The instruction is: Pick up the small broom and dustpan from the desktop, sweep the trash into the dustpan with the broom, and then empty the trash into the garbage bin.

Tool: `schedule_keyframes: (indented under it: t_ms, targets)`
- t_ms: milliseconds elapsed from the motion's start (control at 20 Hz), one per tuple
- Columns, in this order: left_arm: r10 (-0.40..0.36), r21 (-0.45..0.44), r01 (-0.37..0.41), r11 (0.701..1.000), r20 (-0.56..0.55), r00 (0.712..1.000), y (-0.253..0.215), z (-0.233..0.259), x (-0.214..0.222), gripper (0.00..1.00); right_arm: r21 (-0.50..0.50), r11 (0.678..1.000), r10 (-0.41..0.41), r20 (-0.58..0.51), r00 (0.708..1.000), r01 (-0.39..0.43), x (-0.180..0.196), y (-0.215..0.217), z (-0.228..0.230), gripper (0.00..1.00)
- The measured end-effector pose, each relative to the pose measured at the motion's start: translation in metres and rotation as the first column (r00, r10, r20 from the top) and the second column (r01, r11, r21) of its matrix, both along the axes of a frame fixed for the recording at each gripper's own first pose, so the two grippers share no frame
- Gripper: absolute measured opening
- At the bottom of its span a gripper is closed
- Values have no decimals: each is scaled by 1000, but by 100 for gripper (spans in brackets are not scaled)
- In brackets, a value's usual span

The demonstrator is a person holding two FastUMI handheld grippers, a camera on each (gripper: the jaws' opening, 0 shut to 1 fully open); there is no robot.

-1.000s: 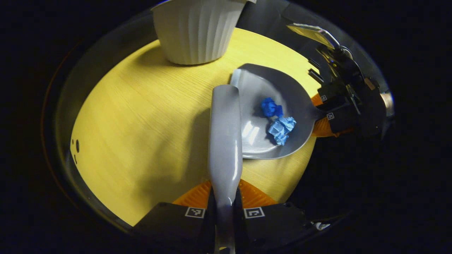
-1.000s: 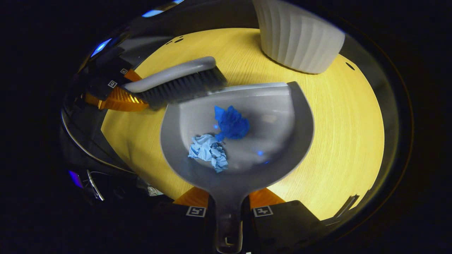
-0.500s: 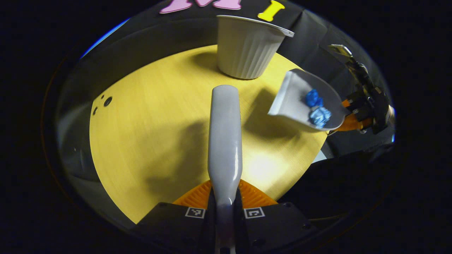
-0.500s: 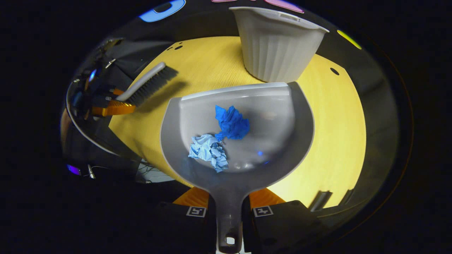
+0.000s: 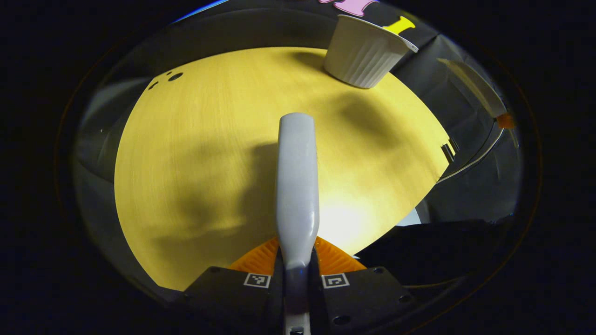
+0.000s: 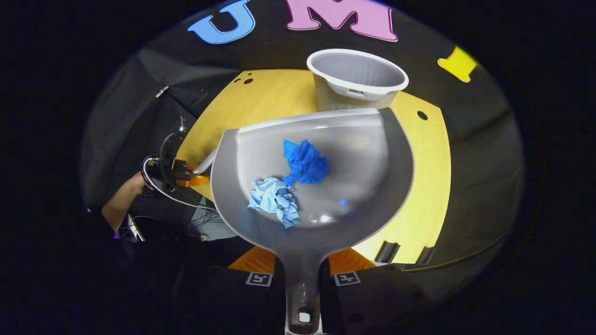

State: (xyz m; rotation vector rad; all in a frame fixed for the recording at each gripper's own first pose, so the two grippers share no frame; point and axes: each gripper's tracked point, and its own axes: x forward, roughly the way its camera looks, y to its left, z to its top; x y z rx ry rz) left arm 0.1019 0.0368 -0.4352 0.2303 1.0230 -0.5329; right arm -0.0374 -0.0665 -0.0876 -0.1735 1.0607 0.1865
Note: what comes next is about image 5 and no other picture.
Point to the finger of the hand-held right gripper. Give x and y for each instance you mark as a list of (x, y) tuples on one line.
[(505, 121)]

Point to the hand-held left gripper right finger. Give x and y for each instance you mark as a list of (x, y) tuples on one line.
[(363, 291)]

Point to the small grey broom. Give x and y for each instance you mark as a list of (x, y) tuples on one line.
[(297, 186)]

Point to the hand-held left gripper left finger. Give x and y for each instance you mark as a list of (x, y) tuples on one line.
[(233, 288)]

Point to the white ribbed garbage bin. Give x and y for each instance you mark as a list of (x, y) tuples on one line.
[(363, 56)]

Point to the black desk edge bracket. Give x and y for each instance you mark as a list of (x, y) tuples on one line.
[(447, 152), (454, 144)]

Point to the grey dustpan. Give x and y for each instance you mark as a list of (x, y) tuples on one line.
[(475, 86)]

